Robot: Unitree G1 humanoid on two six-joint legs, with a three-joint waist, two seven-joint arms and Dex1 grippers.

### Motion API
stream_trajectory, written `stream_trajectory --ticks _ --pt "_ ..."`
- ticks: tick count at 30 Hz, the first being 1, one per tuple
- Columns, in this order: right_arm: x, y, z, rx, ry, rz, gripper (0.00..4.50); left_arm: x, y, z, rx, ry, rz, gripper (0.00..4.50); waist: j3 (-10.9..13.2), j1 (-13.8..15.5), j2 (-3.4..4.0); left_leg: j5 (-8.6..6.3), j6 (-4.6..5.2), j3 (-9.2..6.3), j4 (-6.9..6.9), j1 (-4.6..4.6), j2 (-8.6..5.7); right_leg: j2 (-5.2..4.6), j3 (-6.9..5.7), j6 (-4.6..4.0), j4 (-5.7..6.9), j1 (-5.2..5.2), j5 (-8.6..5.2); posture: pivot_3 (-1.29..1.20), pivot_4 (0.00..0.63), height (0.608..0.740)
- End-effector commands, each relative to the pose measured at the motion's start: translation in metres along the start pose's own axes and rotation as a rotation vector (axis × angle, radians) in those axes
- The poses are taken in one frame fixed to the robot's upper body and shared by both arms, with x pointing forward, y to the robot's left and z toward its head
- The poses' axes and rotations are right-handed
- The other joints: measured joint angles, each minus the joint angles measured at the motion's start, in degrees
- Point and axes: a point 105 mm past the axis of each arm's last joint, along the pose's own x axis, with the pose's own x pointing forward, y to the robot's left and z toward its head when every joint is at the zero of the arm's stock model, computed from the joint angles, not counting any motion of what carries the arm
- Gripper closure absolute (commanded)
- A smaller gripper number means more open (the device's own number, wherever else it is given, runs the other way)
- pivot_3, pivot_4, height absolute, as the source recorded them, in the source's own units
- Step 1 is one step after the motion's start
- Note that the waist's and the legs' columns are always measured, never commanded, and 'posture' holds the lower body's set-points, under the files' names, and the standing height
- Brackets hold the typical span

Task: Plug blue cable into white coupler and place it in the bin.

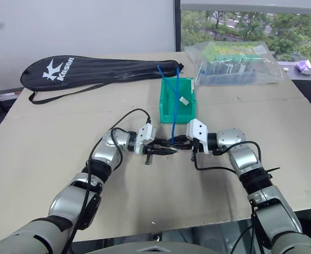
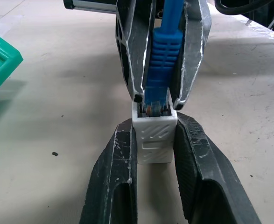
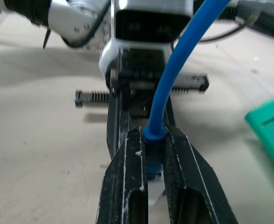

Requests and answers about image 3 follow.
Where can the dark robot body part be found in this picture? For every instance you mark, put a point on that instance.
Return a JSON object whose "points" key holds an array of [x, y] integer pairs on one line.
{"points": [[265, 11]]}

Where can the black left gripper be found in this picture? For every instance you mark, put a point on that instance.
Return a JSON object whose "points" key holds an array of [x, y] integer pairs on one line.
{"points": [[139, 93]]}

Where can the green plastic bin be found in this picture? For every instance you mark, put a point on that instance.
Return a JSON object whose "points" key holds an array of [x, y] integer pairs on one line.
{"points": [[269, 126]]}

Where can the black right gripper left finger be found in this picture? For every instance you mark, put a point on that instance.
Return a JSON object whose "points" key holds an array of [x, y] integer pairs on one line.
{"points": [[118, 186]]}

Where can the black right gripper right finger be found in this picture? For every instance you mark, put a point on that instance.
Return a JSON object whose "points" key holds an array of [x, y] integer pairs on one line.
{"points": [[192, 186]]}

